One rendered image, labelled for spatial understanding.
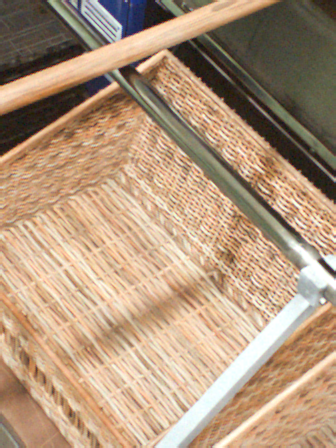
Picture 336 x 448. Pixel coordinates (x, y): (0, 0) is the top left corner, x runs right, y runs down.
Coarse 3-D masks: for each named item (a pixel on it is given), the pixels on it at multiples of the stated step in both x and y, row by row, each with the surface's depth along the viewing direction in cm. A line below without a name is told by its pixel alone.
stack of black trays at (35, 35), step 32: (0, 0) 201; (32, 0) 203; (0, 32) 196; (32, 32) 197; (64, 32) 198; (0, 64) 191; (32, 64) 192; (64, 96) 203; (0, 128) 199; (32, 128) 204
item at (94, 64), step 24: (240, 0) 149; (264, 0) 150; (168, 24) 144; (192, 24) 145; (216, 24) 147; (120, 48) 140; (144, 48) 141; (48, 72) 135; (72, 72) 136; (96, 72) 138; (0, 96) 132; (24, 96) 133; (48, 96) 136
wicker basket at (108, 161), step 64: (64, 128) 191; (128, 128) 202; (0, 192) 191; (64, 192) 203; (128, 192) 209; (192, 192) 198; (320, 192) 178; (0, 256) 196; (64, 256) 197; (128, 256) 199; (192, 256) 201; (256, 256) 190; (0, 320) 177; (64, 320) 189; (128, 320) 190; (192, 320) 192; (256, 320) 193; (320, 320) 169; (64, 384) 167; (128, 384) 182; (192, 384) 183; (256, 384) 170
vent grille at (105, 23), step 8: (88, 0) 211; (88, 8) 212; (96, 8) 209; (88, 16) 213; (96, 16) 211; (104, 16) 208; (96, 24) 212; (104, 24) 210; (112, 24) 207; (104, 32) 211; (112, 32) 209; (120, 32) 206; (112, 40) 210; (112, 80) 215
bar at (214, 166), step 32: (64, 0) 149; (96, 32) 146; (128, 64) 143; (160, 96) 140; (160, 128) 139; (192, 128) 137; (192, 160) 136; (224, 160) 134; (224, 192) 133; (256, 192) 132; (256, 224) 130; (288, 224) 129; (288, 256) 128; (320, 256) 127; (320, 288) 124; (288, 320) 128; (256, 352) 129; (224, 384) 130; (192, 416) 131
